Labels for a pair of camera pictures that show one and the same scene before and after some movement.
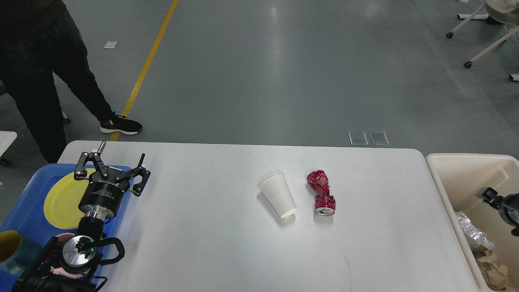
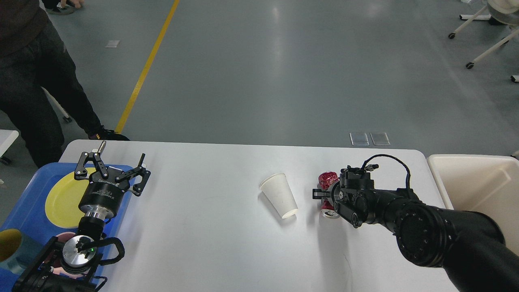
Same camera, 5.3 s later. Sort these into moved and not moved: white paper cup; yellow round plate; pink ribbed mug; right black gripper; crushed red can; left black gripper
Moved: right black gripper; crushed red can
Not moved: left black gripper; yellow round plate; pink ribbed mug; white paper cup
